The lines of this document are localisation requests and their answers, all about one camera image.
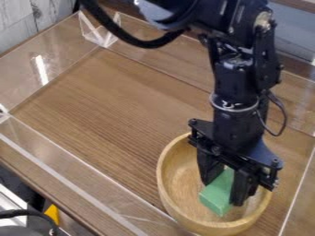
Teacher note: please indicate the clear acrylic corner bracket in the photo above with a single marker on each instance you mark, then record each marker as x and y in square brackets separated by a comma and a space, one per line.
[95, 34]

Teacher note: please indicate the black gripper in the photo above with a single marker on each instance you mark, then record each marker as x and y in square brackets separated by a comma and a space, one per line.
[230, 141]

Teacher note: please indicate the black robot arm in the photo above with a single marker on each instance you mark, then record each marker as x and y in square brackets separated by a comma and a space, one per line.
[238, 31]

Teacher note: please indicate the brown wooden bowl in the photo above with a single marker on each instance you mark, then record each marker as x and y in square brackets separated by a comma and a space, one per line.
[180, 187]

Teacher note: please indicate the clear acrylic back wall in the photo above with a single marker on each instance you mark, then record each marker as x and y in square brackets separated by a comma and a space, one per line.
[184, 59]

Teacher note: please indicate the green rectangular block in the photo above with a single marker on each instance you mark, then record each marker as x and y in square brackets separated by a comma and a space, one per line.
[214, 195]

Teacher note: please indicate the clear acrylic front wall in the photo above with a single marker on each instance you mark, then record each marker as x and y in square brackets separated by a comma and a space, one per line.
[102, 204]

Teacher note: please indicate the clear acrylic left wall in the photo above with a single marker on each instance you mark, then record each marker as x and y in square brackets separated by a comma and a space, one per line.
[35, 63]

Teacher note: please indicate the clear acrylic wall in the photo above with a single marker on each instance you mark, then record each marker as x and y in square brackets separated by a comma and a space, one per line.
[184, 59]
[102, 204]
[35, 63]

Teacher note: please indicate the yellow black device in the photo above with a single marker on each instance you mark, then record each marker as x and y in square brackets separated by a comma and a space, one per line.
[47, 222]

